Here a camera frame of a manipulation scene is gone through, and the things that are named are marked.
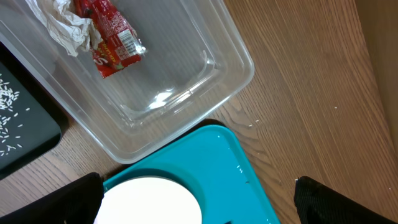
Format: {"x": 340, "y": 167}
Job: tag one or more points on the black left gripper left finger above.
{"x": 77, "y": 202}

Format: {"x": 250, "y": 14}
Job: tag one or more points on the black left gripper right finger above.
{"x": 319, "y": 204}

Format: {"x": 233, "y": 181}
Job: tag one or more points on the large white round plate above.
{"x": 149, "y": 200}

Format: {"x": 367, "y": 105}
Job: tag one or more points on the rice and food scraps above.
{"x": 14, "y": 108}

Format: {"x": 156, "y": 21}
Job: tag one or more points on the red snack wrapper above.
{"x": 120, "y": 46}

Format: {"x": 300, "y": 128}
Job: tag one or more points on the white napkin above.
{"x": 73, "y": 32}

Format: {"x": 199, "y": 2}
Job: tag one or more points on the black waste tray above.
{"x": 47, "y": 123}

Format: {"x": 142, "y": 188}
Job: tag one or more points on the teal plastic tray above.
{"x": 210, "y": 163}

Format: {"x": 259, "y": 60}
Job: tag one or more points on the clear plastic bin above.
{"x": 195, "y": 61}

